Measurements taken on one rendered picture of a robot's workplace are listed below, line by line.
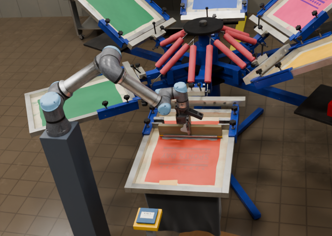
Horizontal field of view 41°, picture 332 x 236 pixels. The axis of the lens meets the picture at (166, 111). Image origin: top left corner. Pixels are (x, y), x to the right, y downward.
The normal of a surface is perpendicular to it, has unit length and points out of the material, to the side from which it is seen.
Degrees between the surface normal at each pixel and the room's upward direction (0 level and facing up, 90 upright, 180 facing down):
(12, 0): 90
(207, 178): 0
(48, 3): 90
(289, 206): 0
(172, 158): 0
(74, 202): 90
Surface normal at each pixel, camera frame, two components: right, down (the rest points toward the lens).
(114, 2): 0.29, -0.54
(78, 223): -0.24, 0.57
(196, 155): -0.12, -0.82
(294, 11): -0.60, -0.55
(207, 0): -0.20, -0.40
